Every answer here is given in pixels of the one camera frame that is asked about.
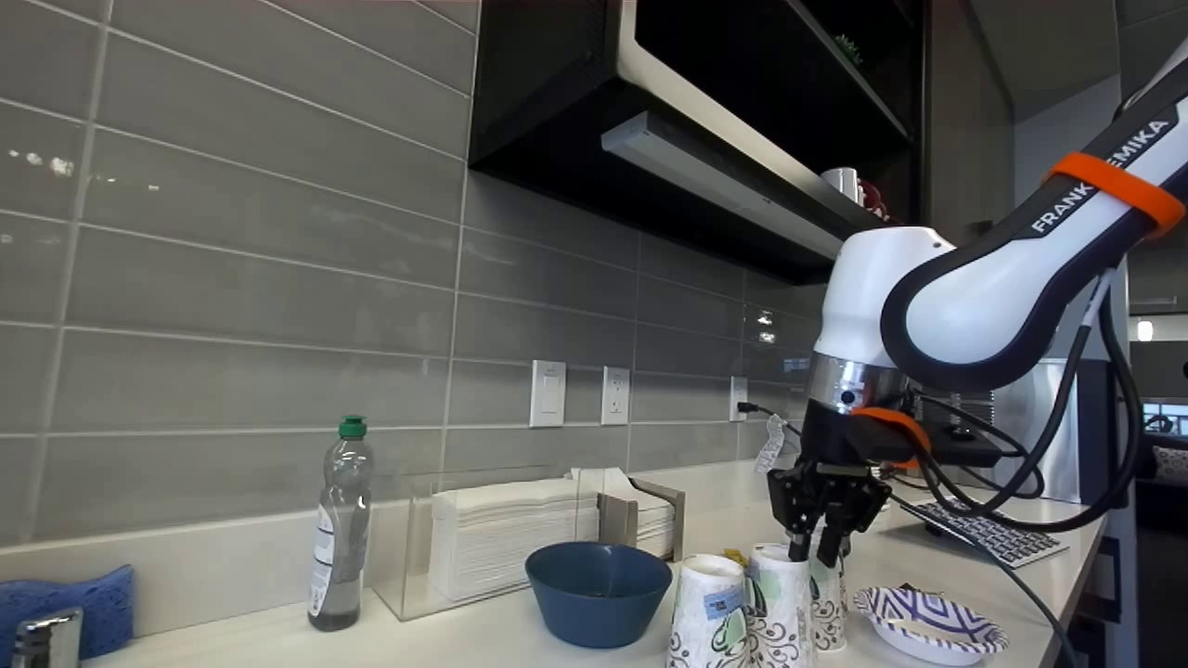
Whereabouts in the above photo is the black overhead kitchen cabinet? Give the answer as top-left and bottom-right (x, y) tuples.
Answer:
(467, 0), (926, 286)

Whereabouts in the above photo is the stainless steel appliance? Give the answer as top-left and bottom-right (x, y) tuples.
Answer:
(989, 355), (1087, 503)

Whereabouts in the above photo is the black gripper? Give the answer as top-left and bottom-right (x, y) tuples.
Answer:
(766, 402), (895, 572)

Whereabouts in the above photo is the silver laptop keyboard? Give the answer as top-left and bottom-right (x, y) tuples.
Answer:
(889, 492), (1071, 572)

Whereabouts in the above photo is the white wall switch plate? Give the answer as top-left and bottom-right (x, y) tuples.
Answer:
(526, 355), (570, 430)

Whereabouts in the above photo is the under cabinet light strip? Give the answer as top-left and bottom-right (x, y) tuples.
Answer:
(603, 107), (889, 252)

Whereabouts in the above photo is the clear acrylic napkin holder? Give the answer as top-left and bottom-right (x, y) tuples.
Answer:
(368, 475), (606, 624)

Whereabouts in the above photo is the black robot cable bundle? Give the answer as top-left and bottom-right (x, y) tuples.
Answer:
(889, 264), (1149, 535)

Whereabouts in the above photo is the white mug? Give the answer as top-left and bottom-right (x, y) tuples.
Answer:
(822, 164), (867, 209)

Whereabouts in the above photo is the black wrist camera orange mount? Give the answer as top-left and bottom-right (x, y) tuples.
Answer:
(851, 405), (1007, 475)

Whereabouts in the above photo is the brown cardboard napkin box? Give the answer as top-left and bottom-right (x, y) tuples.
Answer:
(594, 478), (687, 569)

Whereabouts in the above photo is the chrome soap dispenser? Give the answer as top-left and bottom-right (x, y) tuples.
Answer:
(7, 604), (90, 668)

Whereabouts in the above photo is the white napkin stack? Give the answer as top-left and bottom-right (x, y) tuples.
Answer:
(422, 481), (588, 604)

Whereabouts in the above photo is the blue sponge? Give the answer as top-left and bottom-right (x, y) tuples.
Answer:
(0, 560), (138, 663)

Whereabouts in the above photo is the blue bowl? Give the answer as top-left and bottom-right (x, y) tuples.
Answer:
(523, 538), (677, 651)

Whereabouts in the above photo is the thin black cable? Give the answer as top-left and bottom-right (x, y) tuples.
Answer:
(989, 555), (1071, 650)

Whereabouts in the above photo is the blue patterned paper plate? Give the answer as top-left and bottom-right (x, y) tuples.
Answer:
(863, 581), (1007, 668)

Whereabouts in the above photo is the patterned paper cup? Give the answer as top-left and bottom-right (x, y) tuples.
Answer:
(666, 549), (755, 668)
(809, 551), (853, 655)
(744, 543), (818, 668)

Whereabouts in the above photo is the clear bottle green cap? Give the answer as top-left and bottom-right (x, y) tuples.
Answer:
(306, 413), (379, 633)

